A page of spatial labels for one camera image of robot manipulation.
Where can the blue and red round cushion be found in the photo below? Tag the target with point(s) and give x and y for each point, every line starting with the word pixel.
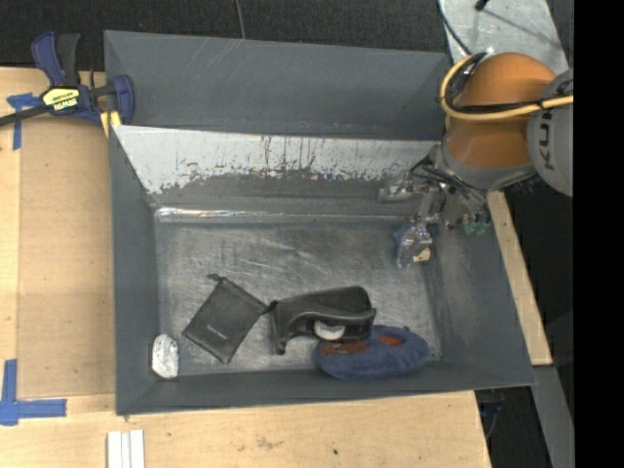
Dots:
pixel 375 359

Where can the black curved rubber holder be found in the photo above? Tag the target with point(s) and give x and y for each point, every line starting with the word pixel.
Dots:
pixel 322 305

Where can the pale wood flat board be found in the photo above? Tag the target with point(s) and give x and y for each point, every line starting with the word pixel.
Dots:
pixel 63 261

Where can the white crumpled lump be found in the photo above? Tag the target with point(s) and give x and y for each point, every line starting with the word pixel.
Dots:
pixel 165 356

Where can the black cloth pouch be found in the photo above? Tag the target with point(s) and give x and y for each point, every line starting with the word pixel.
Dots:
pixel 224 320

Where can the small white round object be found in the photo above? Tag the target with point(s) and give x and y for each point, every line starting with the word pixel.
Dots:
pixel 330 329

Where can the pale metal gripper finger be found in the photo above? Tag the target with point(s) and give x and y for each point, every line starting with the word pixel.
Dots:
pixel 395 192
pixel 412 242

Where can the grey metal bin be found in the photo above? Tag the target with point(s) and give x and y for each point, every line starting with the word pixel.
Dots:
pixel 292 246

